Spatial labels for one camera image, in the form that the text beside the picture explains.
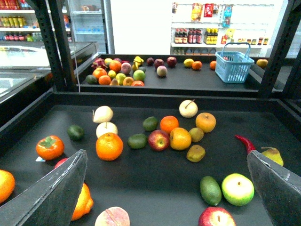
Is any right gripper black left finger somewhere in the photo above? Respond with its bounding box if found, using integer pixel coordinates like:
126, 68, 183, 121
0, 149, 87, 226

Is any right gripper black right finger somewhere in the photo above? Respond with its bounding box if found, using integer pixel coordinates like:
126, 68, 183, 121
246, 150, 301, 226

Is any black front fruit shelf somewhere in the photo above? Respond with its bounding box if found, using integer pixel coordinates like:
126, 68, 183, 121
0, 93, 301, 226

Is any yellow green pear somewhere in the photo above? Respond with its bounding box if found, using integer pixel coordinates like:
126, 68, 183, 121
261, 147, 284, 166

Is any red pomegranate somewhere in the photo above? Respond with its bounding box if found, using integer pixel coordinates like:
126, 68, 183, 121
54, 158, 68, 169

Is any green apple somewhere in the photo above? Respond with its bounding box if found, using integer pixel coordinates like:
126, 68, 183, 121
222, 173, 254, 206

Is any white price tag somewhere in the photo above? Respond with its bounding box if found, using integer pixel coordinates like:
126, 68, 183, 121
35, 157, 46, 162

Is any bumpy orange front left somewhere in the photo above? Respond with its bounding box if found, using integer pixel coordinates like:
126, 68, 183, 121
0, 169, 15, 203

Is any red chili pepper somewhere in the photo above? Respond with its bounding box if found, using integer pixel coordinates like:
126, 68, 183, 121
235, 135, 256, 155

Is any orange persimmon green leaf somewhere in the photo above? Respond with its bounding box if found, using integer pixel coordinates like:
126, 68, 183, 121
36, 135, 64, 161

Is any pink peach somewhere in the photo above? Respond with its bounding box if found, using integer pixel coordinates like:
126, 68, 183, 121
95, 207, 130, 226

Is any green lime front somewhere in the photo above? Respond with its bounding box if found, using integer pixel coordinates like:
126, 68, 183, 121
199, 176, 222, 206

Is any green lime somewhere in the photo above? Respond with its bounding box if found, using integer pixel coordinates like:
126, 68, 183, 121
143, 116, 158, 132
127, 133, 148, 149
199, 176, 222, 206

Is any dark green avocado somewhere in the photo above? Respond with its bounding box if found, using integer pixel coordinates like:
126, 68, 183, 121
67, 125, 85, 141

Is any red apple front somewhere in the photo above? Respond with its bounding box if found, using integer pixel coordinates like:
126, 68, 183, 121
198, 207, 236, 226

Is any large bumpy orange centre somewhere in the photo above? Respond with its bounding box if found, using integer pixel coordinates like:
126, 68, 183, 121
95, 133, 124, 161

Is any cream round pear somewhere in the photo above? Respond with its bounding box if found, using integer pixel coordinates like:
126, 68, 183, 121
96, 122, 118, 138

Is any brown kiwi lower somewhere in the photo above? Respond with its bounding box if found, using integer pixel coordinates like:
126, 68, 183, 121
186, 145, 206, 162

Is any brown kiwi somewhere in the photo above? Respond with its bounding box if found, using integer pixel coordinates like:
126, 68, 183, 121
189, 127, 204, 143
186, 145, 206, 162

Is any brown kiwi upper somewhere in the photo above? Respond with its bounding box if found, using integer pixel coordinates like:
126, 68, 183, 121
189, 127, 204, 143

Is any golden round pear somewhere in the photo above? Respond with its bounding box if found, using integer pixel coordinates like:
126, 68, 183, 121
195, 113, 216, 133

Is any cream pear tilted left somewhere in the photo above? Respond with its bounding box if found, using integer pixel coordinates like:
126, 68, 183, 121
92, 105, 113, 123

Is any green lime lower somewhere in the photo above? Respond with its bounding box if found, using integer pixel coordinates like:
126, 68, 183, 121
127, 133, 148, 149

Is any yellow orange citrus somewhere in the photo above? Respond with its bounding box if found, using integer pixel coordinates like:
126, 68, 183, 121
170, 127, 192, 151

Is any cream pear rear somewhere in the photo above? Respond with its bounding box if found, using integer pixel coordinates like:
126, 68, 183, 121
179, 100, 198, 118

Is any red yellow apple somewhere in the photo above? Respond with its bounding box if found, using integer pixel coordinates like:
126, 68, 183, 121
148, 129, 170, 152

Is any green lime upper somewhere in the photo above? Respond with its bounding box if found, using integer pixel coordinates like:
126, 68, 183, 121
143, 116, 158, 132

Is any small tangerine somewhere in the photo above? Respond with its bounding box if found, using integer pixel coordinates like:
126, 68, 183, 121
160, 115, 179, 134

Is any small blue plastic basket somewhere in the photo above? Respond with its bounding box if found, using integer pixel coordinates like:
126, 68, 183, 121
215, 42, 255, 83

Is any black shelf upright post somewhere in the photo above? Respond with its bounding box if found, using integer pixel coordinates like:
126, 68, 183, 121
28, 0, 77, 92

